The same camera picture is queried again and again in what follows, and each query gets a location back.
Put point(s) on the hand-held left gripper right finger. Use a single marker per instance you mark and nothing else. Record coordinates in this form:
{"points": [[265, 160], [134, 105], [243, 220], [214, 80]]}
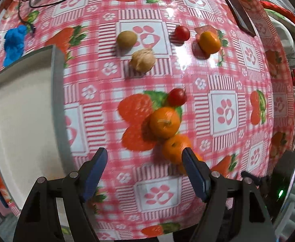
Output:
{"points": [[196, 176]]}

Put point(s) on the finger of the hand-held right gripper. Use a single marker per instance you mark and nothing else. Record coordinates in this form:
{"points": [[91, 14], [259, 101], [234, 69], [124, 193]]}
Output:
{"points": [[263, 184]]}

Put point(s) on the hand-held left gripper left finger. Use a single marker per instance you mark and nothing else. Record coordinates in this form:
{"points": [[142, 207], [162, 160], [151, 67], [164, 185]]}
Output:
{"points": [[94, 174]]}

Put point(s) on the red cherry tomato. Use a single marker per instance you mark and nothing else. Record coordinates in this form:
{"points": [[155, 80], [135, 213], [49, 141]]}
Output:
{"points": [[182, 33], [177, 97]]}

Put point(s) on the grey metal tray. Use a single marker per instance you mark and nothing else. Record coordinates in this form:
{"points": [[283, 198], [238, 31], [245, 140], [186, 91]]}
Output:
{"points": [[21, 121]]}

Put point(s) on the pink strawberry print tablecloth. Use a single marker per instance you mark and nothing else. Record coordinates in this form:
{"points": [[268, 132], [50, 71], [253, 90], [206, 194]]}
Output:
{"points": [[213, 85]]}

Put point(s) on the brown kiwi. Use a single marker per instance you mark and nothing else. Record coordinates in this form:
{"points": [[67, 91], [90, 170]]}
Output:
{"points": [[127, 39]]}

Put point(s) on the blue rubber glove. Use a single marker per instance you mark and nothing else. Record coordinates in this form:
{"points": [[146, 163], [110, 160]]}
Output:
{"points": [[14, 44]]}

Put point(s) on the black smartphone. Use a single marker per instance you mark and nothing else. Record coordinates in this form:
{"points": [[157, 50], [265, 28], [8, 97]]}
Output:
{"points": [[238, 12]]}

